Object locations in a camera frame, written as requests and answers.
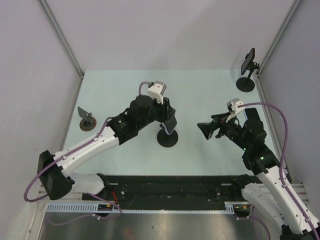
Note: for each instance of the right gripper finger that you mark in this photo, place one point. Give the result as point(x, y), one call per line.
point(208, 128)
point(222, 117)

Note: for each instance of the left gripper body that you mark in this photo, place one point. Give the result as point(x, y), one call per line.
point(159, 110)

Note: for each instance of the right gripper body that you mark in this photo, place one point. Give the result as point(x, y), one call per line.
point(230, 129)

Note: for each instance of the black phone stand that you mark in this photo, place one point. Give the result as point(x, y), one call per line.
point(165, 140)
point(246, 84)

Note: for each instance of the blue-cased smartphone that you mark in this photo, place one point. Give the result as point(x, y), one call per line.
point(252, 114)

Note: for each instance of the rusty round phone stand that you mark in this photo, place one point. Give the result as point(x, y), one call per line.
point(88, 122)

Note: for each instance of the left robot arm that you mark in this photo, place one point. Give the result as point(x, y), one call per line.
point(56, 171)

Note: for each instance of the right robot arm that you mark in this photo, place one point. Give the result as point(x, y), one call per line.
point(281, 204)

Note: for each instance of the black smartphone on right stand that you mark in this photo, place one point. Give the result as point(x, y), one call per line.
point(248, 61)

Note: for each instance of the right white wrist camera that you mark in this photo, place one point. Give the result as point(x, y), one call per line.
point(235, 106)

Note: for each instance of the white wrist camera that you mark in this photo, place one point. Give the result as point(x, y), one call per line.
point(235, 106)
point(156, 91)

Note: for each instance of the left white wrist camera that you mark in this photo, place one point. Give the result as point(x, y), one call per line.
point(156, 91)

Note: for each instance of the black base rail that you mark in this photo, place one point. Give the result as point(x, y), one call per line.
point(174, 193)

